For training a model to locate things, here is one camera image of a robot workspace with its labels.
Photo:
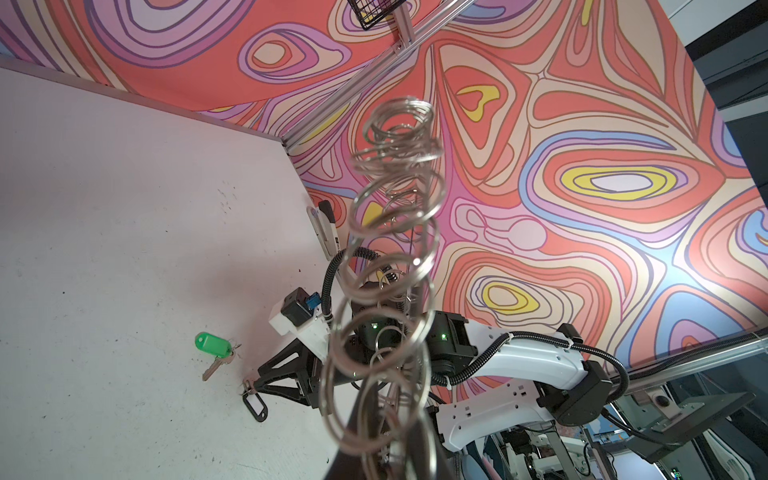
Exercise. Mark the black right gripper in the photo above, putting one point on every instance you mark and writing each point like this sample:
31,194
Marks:
296,362

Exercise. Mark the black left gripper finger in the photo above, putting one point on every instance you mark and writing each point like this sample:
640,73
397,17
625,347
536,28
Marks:
389,436

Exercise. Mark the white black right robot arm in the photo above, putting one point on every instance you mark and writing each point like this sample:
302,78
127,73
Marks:
545,378

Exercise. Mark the key with green tag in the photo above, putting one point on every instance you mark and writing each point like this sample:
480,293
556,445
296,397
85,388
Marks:
223,351

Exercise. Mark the white black remote control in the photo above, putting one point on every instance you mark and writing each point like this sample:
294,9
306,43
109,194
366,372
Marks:
323,221

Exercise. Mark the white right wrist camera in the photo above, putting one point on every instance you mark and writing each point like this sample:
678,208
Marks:
299,314

